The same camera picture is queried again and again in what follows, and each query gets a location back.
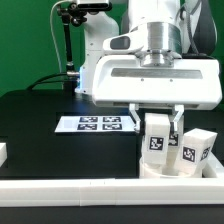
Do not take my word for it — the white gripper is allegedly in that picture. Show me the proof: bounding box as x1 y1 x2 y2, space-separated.
92 55 222 133

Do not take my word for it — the white marker sheet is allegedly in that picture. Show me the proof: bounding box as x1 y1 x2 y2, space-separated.
55 116 134 133

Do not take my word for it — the white round stool seat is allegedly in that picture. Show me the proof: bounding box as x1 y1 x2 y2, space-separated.
139 159 202 179

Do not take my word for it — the white U-shaped fence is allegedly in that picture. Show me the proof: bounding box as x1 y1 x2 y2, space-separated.
0 140 224 208

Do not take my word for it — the white cable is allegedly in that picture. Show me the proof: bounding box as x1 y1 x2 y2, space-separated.
49 0 73 74

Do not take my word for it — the black cable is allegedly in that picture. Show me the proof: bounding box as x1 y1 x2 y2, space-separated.
26 73 79 91

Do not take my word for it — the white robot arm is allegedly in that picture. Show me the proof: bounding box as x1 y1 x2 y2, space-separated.
77 0 222 131

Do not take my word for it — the black camera stand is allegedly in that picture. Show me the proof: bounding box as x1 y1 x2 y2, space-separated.
57 3 87 94

